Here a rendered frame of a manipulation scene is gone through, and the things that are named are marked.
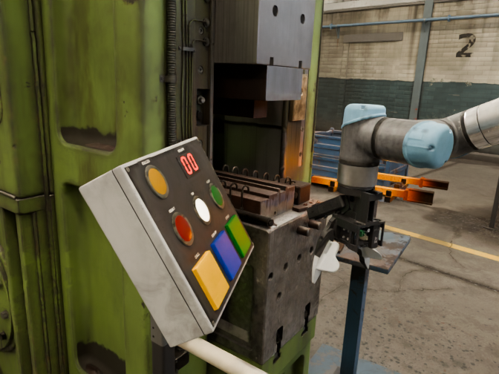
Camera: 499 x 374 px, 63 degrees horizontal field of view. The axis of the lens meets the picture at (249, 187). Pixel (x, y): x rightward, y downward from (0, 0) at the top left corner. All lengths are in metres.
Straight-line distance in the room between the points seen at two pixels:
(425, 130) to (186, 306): 0.46
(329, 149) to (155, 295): 4.76
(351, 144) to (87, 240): 0.94
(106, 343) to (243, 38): 1.06
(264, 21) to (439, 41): 8.17
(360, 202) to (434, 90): 8.41
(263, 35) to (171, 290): 0.73
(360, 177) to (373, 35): 9.06
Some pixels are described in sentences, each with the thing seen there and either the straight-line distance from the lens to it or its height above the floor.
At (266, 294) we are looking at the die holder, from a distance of 1.25.
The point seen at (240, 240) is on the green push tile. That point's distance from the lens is 0.85.
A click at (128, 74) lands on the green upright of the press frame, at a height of 1.32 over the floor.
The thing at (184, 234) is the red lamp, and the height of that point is 1.08.
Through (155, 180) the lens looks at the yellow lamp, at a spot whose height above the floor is 1.17.
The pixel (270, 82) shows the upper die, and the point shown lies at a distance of 1.17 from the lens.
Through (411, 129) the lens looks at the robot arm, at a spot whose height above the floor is 1.26.
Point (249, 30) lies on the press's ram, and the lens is 1.13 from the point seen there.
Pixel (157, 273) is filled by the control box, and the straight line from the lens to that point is 0.62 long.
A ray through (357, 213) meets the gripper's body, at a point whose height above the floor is 1.09.
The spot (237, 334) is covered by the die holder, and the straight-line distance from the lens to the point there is 1.41.
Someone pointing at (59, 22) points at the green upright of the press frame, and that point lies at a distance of 1.34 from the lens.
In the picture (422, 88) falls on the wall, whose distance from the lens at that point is 9.25.
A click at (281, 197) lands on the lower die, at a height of 0.97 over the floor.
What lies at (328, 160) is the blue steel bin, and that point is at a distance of 5.30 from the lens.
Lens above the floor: 1.32
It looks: 15 degrees down
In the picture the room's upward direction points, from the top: 2 degrees clockwise
